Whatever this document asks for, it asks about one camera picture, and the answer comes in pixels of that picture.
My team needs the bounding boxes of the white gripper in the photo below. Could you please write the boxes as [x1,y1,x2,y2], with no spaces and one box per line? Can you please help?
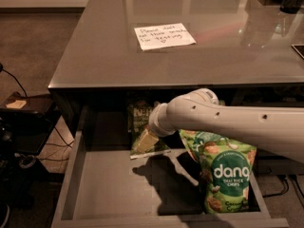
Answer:
[132,103,176,154]

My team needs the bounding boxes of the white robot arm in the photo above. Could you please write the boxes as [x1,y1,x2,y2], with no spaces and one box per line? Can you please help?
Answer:
[135,88,304,163]

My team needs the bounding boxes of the green jalapeno kettle chip bag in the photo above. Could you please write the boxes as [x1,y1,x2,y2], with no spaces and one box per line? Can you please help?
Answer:
[127,93,170,160]

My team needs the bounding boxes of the middle dang rice chips bag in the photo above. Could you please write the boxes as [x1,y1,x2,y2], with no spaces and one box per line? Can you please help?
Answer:
[179,130,221,162]

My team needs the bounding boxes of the dang rice chips bag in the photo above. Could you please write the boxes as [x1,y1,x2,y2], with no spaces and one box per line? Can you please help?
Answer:
[179,130,221,162]
[199,138,257,214]

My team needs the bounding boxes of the grey open top drawer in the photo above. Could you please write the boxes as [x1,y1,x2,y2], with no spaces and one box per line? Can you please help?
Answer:
[51,106,289,228]

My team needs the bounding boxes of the front dang rice chips bag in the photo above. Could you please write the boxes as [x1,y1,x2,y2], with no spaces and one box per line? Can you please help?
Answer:
[199,138,257,214]

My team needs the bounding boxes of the grey counter cabinet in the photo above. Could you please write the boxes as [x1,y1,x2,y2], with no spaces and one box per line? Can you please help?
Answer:
[48,0,304,130]

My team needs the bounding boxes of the white handwritten paper note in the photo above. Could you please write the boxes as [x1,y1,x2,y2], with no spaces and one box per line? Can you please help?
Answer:
[134,23,196,51]

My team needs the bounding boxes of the black side table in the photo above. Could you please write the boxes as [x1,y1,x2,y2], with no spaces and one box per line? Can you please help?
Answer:
[0,92,61,207]

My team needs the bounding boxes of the black equipment box right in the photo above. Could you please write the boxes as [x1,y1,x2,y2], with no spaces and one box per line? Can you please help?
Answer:
[254,149,304,175]

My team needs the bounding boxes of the black cables on right floor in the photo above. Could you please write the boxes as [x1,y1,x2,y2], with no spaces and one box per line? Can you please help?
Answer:
[261,174,304,207]

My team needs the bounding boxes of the black cable on left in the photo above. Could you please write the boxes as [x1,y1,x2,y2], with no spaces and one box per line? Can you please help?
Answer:
[0,62,29,98]

